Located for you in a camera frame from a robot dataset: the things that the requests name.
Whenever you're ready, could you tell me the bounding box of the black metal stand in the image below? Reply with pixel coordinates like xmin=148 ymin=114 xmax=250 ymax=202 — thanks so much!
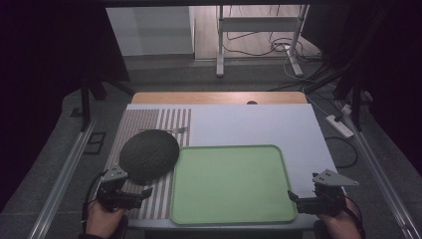
xmin=79 ymin=63 xmax=136 ymax=132
xmin=300 ymin=59 xmax=372 ymax=132

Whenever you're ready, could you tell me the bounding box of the wooden table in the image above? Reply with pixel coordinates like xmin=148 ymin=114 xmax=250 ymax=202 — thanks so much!
xmin=130 ymin=91 xmax=309 ymax=106

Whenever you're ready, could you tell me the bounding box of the tangle of floor cables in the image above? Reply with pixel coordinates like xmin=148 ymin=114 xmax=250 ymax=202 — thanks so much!
xmin=221 ymin=4 xmax=323 ymax=64

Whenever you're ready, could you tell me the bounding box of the grey striped place mat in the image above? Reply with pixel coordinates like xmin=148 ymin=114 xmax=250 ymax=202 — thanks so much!
xmin=105 ymin=108 xmax=193 ymax=220

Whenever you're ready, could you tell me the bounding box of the person's right hand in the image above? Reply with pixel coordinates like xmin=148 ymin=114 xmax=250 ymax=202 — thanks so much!
xmin=316 ymin=198 xmax=363 ymax=239

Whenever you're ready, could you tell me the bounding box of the white power strip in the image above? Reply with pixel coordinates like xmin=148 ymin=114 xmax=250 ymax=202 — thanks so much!
xmin=324 ymin=114 xmax=355 ymax=139

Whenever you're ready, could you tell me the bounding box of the person's left hand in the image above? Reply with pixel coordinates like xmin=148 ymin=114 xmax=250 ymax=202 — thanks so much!
xmin=85 ymin=200 xmax=126 ymax=239

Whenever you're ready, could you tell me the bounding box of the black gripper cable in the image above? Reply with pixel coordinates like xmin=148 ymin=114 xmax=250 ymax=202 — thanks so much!
xmin=343 ymin=194 xmax=366 ymax=239
xmin=81 ymin=169 xmax=109 ymax=233

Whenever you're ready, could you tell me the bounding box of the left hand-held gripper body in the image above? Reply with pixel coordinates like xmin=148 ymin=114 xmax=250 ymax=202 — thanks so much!
xmin=96 ymin=164 xmax=133 ymax=212

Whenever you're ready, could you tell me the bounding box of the grey metal floor rail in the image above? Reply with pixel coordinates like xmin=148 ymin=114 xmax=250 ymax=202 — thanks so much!
xmin=336 ymin=99 xmax=422 ymax=239
xmin=27 ymin=119 xmax=98 ymax=239

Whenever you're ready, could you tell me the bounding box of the black looped cable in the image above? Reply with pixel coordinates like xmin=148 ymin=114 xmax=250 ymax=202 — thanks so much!
xmin=323 ymin=134 xmax=359 ymax=169

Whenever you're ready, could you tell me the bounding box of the white board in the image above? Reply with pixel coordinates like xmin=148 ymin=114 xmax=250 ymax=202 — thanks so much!
xmin=124 ymin=103 xmax=338 ymax=231

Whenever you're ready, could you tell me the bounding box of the white metal desk frame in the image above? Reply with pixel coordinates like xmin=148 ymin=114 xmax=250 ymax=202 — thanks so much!
xmin=215 ymin=4 xmax=312 ymax=79

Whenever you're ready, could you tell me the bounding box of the black floor socket frame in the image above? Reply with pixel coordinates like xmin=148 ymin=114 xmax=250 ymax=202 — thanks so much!
xmin=83 ymin=130 xmax=107 ymax=155

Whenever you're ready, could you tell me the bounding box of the green plastic tray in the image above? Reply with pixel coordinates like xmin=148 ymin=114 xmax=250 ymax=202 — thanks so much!
xmin=169 ymin=143 xmax=299 ymax=226

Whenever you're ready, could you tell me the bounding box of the dark curtain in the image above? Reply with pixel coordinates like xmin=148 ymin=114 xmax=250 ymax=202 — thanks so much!
xmin=300 ymin=0 xmax=422 ymax=177
xmin=0 ymin=0 xmax=131 ymax=213

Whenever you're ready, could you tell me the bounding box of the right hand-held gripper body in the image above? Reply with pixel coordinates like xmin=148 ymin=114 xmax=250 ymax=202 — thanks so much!
xmin=312 ymin=168 xmax=360 ymax=217

